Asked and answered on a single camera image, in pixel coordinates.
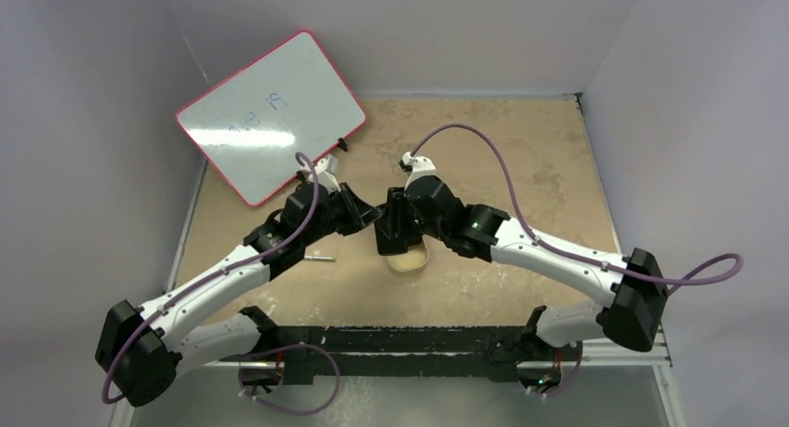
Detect silver green-capped marker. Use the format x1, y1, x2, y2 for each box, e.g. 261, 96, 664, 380
303, 256, 337, 262

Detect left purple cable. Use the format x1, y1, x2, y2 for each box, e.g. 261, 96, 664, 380
101, 152, 320, 406

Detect black leather card holder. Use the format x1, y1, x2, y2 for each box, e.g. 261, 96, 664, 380
374, 218, 422, 257

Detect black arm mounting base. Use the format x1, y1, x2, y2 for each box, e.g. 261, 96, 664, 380
240, 306, 582, 390

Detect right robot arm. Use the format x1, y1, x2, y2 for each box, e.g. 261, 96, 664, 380
375, 176, 668, 359

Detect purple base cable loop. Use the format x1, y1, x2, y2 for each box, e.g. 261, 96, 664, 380
236, 342, 342, 418

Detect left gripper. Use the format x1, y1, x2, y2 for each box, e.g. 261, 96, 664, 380
302, 182, 381, 247

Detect beige plastic tray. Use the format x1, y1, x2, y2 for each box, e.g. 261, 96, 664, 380
384, 240, 430, 276

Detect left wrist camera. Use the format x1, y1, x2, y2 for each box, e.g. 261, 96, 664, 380
314, 153, 340, 176

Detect pink framed whiteboard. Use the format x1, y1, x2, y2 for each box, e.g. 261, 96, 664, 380
176, 31, 367, 207

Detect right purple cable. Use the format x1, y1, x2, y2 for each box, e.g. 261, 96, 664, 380
407, 123, 744, 288

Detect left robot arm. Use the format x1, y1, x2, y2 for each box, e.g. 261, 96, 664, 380
95, 182, 382, 407

